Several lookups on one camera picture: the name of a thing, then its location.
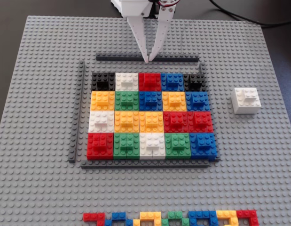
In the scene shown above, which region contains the black cable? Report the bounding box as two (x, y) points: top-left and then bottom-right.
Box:
(209, 0), (291, 27)

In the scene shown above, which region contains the yellow flat brick shape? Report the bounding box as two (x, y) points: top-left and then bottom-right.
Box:
(133, 211), (163, 226)
(216, 210), (238, 226)

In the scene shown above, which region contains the green brick cube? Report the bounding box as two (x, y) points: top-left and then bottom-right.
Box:
(114, 91), (140, 112)
(113, 132), (141, 161)
(164, 132), (192, 161)

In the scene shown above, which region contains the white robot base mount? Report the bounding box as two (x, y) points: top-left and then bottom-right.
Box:
(110, 0), (124, 17)

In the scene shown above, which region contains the red brick cube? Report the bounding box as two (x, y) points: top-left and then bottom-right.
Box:
(138, 73), (163, 92)
(163, 111), (189, 134)
(187, 111), (214, 134)
(86, 132), (115, 161)

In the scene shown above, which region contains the grey studded baseplate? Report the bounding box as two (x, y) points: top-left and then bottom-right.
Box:
(0, 15), (291, 226)

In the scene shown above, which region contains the white brick cube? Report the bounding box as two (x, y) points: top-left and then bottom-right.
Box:
(139, 132), (166, 161)
(114, 72), (140, 92)
(87, 110), (116, 134)
(230, 87), (262, 115)

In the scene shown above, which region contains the black brick cube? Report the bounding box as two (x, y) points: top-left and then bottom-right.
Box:
(182, 73), (206, 93)
(91, 72), (116, 91)

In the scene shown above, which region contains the yellow brick cube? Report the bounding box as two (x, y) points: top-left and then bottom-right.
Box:
(90, 90), (116, 112)
(162, 91), (187, 112)
(114, 110), (140, 134)
(138, 111), (165, 134)

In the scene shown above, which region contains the red flat brick shape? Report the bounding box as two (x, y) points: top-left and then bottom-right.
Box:
(83, 212), (106, 226)
(236, 209), (260, 226)

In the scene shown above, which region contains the blue flat brick shape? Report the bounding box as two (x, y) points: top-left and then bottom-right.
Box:
(188, 210), (218, 226)
(104, 211), (134, 226)

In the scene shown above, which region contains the green flat brick shape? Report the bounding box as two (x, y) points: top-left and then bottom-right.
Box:
(162, 210), (190, 226)

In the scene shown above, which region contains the blue brick cube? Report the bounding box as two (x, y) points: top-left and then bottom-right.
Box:
(185, 91), (212, 112)
(189, 132), (218, 161)
(138, 91), (164, 112)
(160, 73), (185, 92)

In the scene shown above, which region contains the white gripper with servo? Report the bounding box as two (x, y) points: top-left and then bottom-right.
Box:
(119, 0), (180, 64)

